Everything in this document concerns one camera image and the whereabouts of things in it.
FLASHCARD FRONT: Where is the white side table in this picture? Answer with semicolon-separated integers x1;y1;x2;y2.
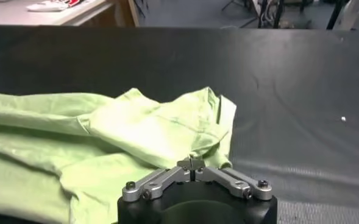
0;0;113;27

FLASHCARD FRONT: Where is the folded white printed shirt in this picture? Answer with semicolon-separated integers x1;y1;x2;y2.
26;0;83;13

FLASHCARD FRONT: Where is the wooden partition screen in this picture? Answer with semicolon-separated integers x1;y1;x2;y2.
105;0;140;28

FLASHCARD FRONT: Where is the light green t-shirt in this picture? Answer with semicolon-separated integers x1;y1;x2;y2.
0;86;237;224

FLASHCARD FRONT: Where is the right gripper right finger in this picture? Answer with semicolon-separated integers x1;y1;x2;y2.
191;158;273;201

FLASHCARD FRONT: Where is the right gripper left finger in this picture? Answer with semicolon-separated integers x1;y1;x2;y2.
121;158;194;202

